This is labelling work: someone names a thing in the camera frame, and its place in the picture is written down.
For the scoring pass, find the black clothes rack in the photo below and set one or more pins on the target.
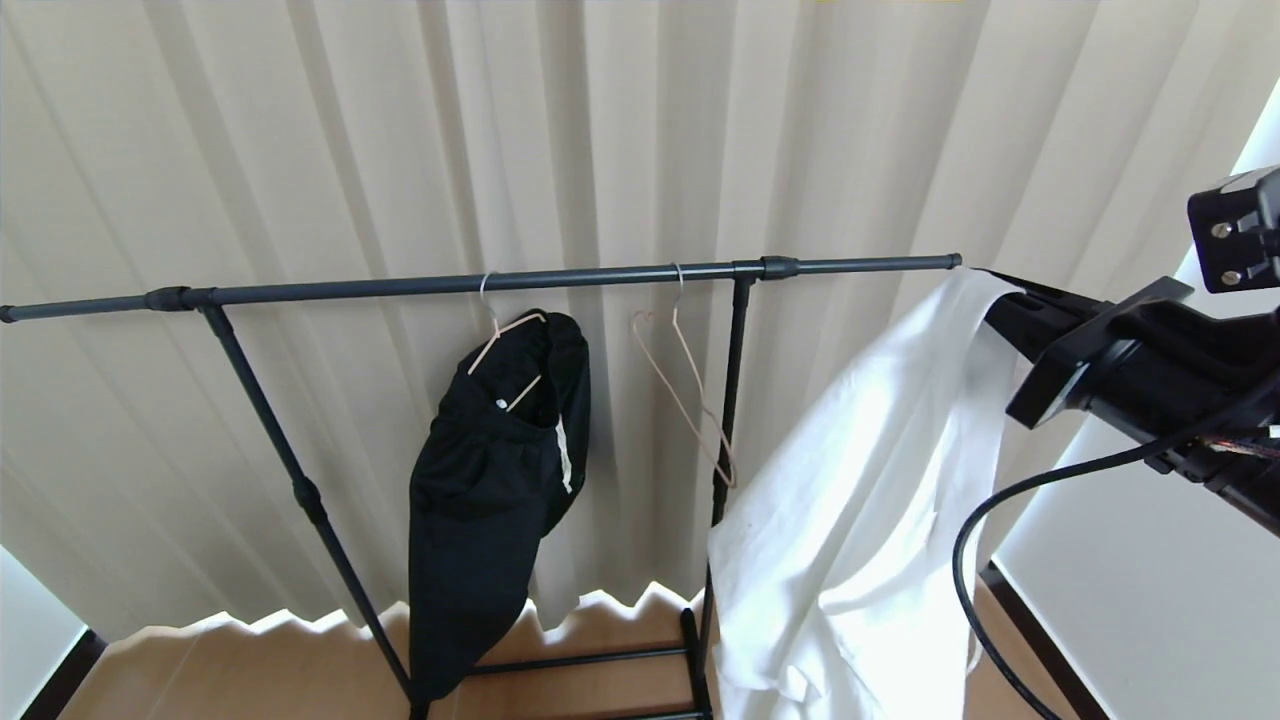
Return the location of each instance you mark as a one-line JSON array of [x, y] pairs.
[[400, 288]]

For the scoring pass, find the white garment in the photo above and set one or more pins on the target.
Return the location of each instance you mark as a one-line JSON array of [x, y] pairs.
[[850, 500]]

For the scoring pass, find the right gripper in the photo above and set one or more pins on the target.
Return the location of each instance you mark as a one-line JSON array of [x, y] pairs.
[[1190, 390]]

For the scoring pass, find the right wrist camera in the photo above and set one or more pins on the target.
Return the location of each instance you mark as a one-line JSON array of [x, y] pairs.
[[1235, 235]]

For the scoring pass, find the white curtain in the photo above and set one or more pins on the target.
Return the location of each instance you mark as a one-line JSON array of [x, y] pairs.
[[500, 130]]

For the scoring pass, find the pink clothes hanger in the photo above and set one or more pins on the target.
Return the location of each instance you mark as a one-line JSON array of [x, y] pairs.
[[520, 322], [678, 295]]

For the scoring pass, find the black shorts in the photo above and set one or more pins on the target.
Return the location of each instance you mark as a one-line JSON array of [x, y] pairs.
[[480, 540]]

